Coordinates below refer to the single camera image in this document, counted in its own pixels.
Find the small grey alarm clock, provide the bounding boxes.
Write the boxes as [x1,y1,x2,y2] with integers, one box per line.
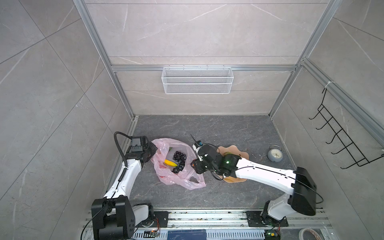
[267,145,284,163]

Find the dark purple fake grapes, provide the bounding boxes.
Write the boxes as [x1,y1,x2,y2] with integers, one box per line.
[172,151,187,174]

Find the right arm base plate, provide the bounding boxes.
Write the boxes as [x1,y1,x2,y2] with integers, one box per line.
[246,211,289,227]

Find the black wire hook rack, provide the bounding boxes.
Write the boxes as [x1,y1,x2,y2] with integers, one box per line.
[309,88,384,170]

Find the pink plastic bag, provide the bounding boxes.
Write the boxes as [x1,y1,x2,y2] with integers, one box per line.
[151,138,206,190]

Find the white wire mesh basket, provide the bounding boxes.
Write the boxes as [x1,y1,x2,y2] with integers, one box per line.
[162,67,234,95]

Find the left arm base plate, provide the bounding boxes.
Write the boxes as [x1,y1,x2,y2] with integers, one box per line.
[139,211,169,228]

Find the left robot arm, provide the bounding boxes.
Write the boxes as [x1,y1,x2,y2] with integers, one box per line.
[90,132,158,240]

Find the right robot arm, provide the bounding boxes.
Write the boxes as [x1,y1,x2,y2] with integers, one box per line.
[191,142,317,227]

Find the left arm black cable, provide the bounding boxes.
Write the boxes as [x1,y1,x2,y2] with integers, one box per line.
[113,131,133,167]

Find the roll of tape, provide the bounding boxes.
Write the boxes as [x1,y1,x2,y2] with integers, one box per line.
[298,228,322,240]

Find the yellow fake banana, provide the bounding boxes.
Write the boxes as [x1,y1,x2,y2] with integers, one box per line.
[164,160,178,168]

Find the pink wavy plate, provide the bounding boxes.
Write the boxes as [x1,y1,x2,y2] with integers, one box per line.
[217,145,249,184]

